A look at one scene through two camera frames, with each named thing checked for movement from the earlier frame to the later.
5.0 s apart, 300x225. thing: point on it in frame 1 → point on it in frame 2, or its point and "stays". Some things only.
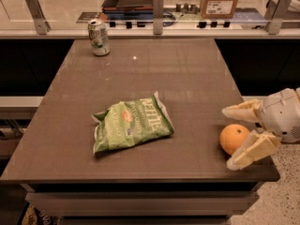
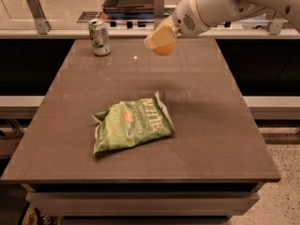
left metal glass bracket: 37,11 stays
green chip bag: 131,123 stays
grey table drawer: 145,203 stays
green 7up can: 98,37 stays
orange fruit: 232,137 → 165,50
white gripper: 281,114 → 186,20
